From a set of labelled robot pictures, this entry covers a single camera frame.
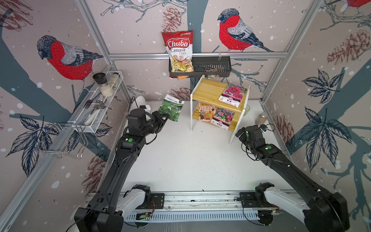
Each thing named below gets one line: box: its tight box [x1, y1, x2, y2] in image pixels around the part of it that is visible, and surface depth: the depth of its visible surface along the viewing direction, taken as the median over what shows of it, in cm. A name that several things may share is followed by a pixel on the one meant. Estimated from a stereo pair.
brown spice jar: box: [255, 111, 269, 126], surface depth 101 cm
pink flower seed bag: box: [218, 84, 247, 108], surface depth 79 cm
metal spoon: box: [88, 102, 107, 116], surface depth 72 cm
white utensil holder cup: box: [130, 95, 146, 111], surface depth 105 cm
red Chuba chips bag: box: [161, 29, 195, 81], surface depth 85 cm
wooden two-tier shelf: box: [190, 74, 251, 145], surface depth 86 cm
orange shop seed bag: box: [198, 101, 216, 122], surface depth 94 cm
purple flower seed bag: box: [210, 107, 236, 131], surface depth 90 cm
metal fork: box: [83, 91, 102, 110], surface depth 72 cm
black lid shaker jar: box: [92, 72, 115, 98], surface depth 77 cm
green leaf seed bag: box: [157, 94, 185, 122], surface depth 78 cm
